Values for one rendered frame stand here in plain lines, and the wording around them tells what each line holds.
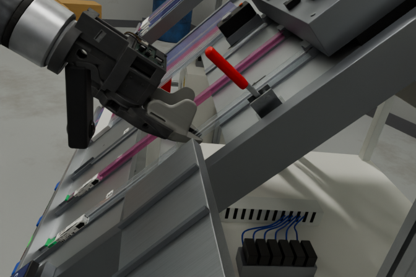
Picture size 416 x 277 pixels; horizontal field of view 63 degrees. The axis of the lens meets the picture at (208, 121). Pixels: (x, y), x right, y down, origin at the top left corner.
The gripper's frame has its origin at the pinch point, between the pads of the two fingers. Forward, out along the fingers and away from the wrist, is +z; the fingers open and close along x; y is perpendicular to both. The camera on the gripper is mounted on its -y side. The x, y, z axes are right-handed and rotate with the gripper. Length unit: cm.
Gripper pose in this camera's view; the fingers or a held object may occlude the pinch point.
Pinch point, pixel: (190, 137)
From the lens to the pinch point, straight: 47.6
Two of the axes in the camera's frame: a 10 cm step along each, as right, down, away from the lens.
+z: 8.0, 5.0, 3.3
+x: -0.9, -4.4, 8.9
